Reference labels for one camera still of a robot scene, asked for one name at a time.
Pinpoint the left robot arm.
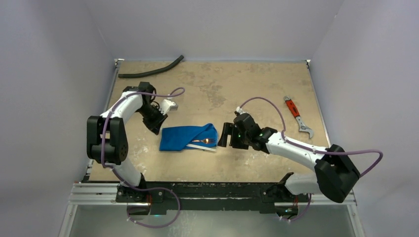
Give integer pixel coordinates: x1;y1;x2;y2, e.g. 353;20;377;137
86;82;168;202

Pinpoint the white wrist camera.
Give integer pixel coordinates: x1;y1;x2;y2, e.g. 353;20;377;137
234;107;246;116
159;99;178;115

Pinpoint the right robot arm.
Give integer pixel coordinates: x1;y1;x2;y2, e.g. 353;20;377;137
217;113;361;203

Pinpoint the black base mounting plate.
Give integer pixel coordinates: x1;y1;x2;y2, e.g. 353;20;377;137
116;181;308;215

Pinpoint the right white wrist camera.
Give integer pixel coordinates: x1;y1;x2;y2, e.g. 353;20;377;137
234;107;246;116

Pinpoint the aluminium frame rail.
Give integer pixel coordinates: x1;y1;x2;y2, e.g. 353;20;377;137
67;182;357;206

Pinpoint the blue cloth napkin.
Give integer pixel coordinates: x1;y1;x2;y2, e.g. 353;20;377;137
159;123;218;152

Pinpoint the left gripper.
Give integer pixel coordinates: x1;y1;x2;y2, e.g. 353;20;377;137
137;104;168;135

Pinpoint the brown plastic utensil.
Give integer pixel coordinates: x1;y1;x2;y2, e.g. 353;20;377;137
191;138;216;144

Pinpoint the black foam tube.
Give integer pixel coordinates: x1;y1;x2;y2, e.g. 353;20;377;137
118;55;184;79

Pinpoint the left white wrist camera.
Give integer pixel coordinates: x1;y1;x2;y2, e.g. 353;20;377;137
159;99;178;115

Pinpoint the red handled adjustable wrench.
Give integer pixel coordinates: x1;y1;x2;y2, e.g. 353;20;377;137
284;96;314;139

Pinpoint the white plastic utensil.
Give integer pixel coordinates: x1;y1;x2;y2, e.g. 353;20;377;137
186;144;217;152

